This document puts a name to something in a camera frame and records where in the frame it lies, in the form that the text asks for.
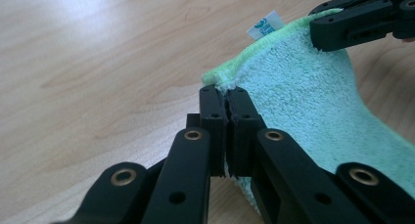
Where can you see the green cloth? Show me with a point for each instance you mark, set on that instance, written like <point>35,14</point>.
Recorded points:
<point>310,103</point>

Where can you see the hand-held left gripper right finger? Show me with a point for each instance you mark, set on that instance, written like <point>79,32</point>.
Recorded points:
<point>243,145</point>

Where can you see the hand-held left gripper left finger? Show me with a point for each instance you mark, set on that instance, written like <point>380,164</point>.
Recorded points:
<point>215,142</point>

